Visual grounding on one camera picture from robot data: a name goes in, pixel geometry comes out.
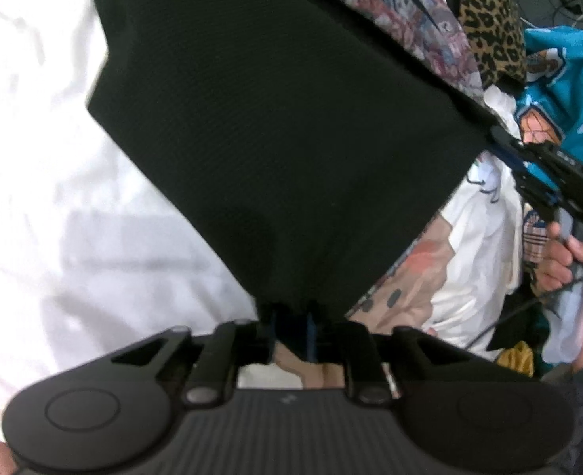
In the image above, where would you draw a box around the black garment with patterned lining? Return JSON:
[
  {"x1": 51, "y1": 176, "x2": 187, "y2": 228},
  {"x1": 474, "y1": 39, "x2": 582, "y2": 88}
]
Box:
[{"x1": 81, "y1": 0, "x2": 495, "y2": 362}]

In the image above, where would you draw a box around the thin black cable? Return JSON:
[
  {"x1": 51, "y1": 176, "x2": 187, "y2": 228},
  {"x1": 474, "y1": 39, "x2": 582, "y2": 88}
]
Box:
[{"x1": 462, "y1": 257, "x2": 583, "y2": 352}]

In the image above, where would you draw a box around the yellow cloth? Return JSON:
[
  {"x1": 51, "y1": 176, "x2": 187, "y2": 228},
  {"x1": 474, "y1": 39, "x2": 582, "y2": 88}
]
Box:
[{"x1": 497, "y1": 341, "x2": 537, "y2": 379}]

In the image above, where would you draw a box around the leopard print cloth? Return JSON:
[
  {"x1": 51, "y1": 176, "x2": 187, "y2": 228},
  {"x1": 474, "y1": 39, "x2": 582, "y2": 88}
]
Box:
[{"x1": 452, "y1": 0, "x2": 527, "y2": 87}]

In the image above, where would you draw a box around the white bear print blanket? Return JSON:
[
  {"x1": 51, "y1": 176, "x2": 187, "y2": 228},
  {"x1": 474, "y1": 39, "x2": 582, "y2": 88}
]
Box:
[{"x1": 0, "y1": 0, "x2": 458, "y2": 475}]

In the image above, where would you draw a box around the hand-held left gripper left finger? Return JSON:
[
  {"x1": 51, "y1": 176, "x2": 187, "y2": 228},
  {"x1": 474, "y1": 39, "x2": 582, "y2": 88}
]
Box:
[{"x1": 111, "y1": 321, "x2": 277, "y2": 407}]

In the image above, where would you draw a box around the teal printed cloth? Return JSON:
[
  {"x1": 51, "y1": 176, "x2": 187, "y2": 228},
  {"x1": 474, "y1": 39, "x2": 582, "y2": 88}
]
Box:
[{"x1": 514, "y1": 25, "x2": 583, "y2": 179}]

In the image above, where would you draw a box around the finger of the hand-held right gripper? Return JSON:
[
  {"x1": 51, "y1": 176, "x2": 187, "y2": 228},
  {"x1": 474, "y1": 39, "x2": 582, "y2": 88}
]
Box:
[
  {"x1": 512, "y1": 171, "x2": 562, "y2": 221},
  {"x1": 490, "y1": 126, "x2": 545, "y2": 162}
]

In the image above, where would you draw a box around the white printed t-shirt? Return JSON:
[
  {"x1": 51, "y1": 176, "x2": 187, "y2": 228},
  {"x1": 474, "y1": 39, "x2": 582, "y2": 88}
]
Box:
[{"x1": 432, "y1": 86, "x2": 527, "y2": 350}]

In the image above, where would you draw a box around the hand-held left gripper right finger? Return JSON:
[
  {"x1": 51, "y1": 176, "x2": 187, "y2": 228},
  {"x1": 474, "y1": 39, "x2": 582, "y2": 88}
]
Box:
[{"x1": 306, "y1": 314, "x2": 463, "y2": 404}]

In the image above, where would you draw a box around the plaid patch cloth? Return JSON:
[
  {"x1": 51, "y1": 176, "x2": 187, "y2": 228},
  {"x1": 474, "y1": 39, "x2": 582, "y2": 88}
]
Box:
[{"x1": 522, "y1": 208, "x2": 552, "y2": 268}]

